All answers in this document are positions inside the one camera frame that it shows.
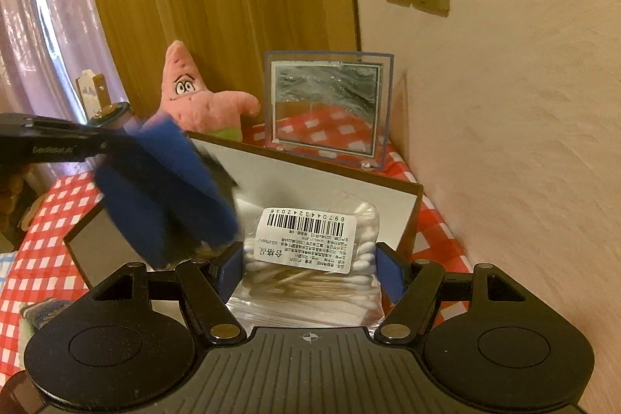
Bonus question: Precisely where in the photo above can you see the pink starfish plush toy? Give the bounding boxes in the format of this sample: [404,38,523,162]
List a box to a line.
[154,40,262,141]

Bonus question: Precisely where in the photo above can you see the sheer pink curtain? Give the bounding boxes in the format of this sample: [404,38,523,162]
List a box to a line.
[0,0,132,182]

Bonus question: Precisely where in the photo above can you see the wooden wall panel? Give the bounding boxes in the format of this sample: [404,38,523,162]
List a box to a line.
[79,0,363,139]

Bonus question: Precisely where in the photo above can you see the person's left hand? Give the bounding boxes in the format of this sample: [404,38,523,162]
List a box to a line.
[0,166,34,246]

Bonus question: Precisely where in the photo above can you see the cotton swab bag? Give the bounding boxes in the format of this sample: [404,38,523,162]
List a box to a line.
[228,196,390,333]

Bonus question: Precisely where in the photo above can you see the black grinder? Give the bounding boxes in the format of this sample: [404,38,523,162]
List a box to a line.
[87,102,135,130]

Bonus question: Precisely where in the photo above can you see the white wooden chair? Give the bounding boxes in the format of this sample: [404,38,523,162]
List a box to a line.
[75,69,110,124]

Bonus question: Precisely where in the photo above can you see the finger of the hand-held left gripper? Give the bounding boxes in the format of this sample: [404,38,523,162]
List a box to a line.
[0,112,137,149]

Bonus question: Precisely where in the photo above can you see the brown cardboard box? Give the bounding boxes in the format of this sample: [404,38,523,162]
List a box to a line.
[63,130,424,333]

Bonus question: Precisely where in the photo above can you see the striped grey-blue sock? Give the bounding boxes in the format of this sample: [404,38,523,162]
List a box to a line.
[19,298,75,333]

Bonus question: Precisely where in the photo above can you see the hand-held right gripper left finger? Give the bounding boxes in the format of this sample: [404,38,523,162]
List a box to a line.
[90,244,246,345]

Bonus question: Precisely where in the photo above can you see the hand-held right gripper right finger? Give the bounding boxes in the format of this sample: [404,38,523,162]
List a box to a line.
[376,242,531,343]

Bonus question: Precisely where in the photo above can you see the blue cloth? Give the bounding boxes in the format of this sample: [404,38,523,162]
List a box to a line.
[94,113,240,270]

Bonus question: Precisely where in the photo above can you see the red checked tablecloth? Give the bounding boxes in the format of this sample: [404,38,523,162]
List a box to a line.
[0,108,474,371]

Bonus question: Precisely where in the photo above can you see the clear picture frame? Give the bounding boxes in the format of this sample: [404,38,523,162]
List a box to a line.
[263,50,395,170]

